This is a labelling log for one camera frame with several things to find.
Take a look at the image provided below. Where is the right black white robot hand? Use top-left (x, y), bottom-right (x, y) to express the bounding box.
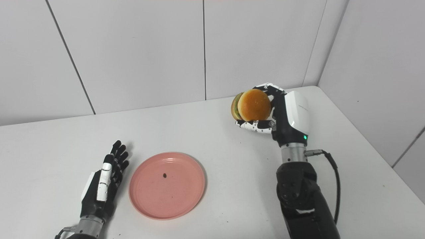
top-left (235, 82), bottom-right (311, 147)

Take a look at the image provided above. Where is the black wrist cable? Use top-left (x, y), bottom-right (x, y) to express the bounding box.
top-left (54, 226), bottom-right (77, 239)
top-left (305, 149), bottom-right (341, 225)

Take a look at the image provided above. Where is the toy hamburger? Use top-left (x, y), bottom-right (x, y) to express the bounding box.
top-left (231, 89), bottom-right (272, 122)

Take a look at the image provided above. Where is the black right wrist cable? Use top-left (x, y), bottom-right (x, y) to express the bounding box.
top-left (305, 149), bottom-right (341, 225)

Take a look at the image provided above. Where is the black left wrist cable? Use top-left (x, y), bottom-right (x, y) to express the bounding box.
top-left (54, 226), bottom-right (77, 239)

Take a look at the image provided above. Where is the pink round plate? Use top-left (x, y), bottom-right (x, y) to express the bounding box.
top-left (128, 152), bottom-right (206, 220)

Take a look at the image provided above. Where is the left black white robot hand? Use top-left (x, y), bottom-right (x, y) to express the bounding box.
top-left (80, 140), bottom-right (130, 220)

